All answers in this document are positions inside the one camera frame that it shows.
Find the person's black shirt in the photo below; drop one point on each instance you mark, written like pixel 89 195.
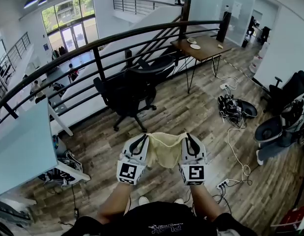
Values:
pixel 166 220

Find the blue wall sign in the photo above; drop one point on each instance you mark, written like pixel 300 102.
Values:
pixel 46 47

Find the person's left forearm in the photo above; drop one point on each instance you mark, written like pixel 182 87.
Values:
pixel 112 203

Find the person's right forearm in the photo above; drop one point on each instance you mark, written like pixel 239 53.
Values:
pixel 203 200

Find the oval ceiling lamp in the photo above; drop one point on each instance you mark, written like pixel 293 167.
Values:
pixel 31 3
pixel 42 2

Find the black power adapter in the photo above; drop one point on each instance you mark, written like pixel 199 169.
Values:
pixel 76 212

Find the white paper notice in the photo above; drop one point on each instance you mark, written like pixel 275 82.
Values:
pixel 236 10

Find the glass entrance door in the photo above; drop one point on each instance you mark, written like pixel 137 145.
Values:
pixel 73 37

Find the dark round helmet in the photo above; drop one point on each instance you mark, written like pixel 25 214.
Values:
pixel 250 109

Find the black mesh office chair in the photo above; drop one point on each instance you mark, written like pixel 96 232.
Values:
pixel 289 90

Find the bin of colourful items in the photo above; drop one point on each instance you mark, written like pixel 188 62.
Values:
pixel 58 144

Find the person's shoe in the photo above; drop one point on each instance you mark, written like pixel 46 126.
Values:
pixel 143 200
pixel 179 201

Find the black mezzanine railing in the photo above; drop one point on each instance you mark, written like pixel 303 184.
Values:
pixel 20 45
pixel 142 7

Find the light blue desk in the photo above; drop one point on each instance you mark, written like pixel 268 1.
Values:
pixel 24 144

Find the red box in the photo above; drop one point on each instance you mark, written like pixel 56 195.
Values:
pixel 292 220

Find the dark wooden post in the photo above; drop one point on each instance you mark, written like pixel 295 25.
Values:
pixel 187 16
pixel 224 26

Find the black curved metal railing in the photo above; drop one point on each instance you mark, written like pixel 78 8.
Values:
pixel 99 63

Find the pile of black gear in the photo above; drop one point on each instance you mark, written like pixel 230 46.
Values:
pixel 228 106

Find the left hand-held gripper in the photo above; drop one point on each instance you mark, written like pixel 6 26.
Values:
pixel 128 172

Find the person's left shoe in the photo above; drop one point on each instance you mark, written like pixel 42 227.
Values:
pixel 143 200

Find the rack of dark coats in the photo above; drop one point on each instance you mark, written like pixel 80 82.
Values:
pixel 59 52

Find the black waste bin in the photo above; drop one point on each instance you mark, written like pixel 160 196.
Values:
pixel 244 43

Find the pale yellow clothes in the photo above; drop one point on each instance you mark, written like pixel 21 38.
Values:
pixel 164 154

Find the black and white gear bag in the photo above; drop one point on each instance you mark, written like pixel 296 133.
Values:
pixel 63 173

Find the white and red machine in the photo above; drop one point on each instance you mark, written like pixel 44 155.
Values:
pixel 259 58

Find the person's right shoe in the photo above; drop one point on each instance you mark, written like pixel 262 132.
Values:
pixel 179 201

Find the white plate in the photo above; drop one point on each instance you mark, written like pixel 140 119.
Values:
pixel 195 46

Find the beige bowl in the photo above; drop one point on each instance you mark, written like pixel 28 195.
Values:
pixel 191 40

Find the wooden table with hairpin legs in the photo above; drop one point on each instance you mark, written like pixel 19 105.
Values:
pixel 206 49

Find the black equipment frame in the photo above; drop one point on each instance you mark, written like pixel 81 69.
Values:
pixel 9 215

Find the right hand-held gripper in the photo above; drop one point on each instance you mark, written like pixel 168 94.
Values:
pixel 195 172

